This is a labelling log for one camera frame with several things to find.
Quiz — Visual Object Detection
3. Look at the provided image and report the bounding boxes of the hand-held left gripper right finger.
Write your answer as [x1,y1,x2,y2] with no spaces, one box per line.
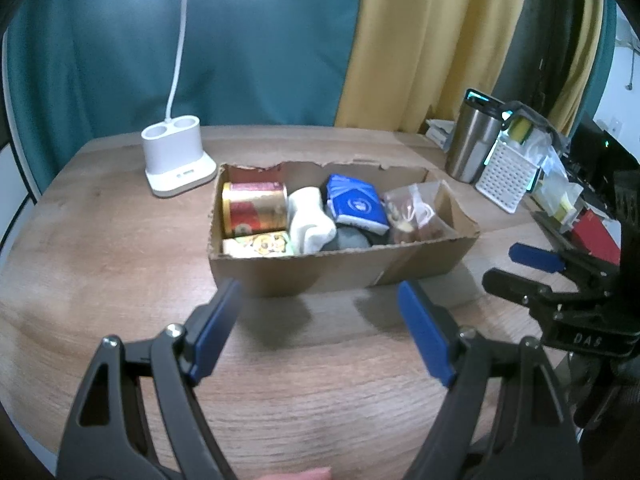
[397,280,585,480]

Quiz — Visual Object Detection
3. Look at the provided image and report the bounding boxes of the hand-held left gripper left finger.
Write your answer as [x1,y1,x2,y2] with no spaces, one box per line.
[55,278,242,480]

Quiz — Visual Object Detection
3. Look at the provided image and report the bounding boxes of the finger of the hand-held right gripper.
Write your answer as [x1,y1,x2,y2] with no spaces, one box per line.
[509,242,623,296]
[482,267,601,321]

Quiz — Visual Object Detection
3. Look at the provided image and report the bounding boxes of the cartoon print tissue packet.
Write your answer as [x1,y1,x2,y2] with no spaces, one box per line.
[221,231,293,258]

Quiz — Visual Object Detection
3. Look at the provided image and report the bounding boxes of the torn cardboard box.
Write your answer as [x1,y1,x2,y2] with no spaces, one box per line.
[207,160,481,298]

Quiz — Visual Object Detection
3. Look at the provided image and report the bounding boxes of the clear plastic bag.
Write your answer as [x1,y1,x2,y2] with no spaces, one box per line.
[382,180,458,246]

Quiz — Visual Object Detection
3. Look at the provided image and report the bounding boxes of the red and gold can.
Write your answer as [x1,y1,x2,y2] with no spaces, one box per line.
[221,181,290,238]

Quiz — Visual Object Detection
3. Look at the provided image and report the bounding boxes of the white sock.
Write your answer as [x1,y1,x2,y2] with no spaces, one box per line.
[287,186,337,255]

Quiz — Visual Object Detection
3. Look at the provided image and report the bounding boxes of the blue tissue packet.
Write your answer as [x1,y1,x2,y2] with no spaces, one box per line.
[325,174,391,236]

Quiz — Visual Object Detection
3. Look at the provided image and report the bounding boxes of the person's left hand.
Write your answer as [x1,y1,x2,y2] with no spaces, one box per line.
[265,466,332,480]

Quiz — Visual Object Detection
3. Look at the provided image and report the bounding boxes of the red box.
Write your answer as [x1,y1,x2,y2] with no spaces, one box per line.
[570,210,622,266]

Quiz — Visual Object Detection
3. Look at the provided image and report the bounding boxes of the white perforated basket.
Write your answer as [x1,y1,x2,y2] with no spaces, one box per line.
[475,137,541,213]

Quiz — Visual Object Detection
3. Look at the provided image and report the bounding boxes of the crumpled clear plastic bags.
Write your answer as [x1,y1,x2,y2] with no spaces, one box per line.
[520,127,583,221]

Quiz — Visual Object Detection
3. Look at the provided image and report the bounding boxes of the grey socks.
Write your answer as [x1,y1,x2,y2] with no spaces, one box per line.
[320,227,396,251]

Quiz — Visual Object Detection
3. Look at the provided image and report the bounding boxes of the black monitor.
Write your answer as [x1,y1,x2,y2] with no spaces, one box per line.
[570,117,640,196]

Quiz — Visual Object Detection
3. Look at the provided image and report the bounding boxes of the yellow sponge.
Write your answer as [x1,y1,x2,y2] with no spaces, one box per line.
[510,116,536,142]

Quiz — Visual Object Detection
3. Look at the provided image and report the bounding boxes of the steel travel tumbler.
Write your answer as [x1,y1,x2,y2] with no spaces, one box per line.
[445,89,503,184]

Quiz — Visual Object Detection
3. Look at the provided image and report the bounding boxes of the stack of papers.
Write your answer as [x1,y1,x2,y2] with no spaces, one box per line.
[425,119,456,153]

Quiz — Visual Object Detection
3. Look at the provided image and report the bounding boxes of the white desk lamp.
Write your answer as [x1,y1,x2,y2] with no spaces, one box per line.
[120,0,268,198]

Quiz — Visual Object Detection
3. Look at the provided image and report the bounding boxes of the narrow yellow curtain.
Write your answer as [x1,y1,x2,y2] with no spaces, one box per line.
[547,0,606,136]

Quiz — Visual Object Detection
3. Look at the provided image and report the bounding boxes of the dark grey curtain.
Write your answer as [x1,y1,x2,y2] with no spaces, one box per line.
[492,0,586,136]

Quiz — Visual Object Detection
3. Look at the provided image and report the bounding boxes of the teal curtain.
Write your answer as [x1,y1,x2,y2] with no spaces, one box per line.
[2,0,366,141]

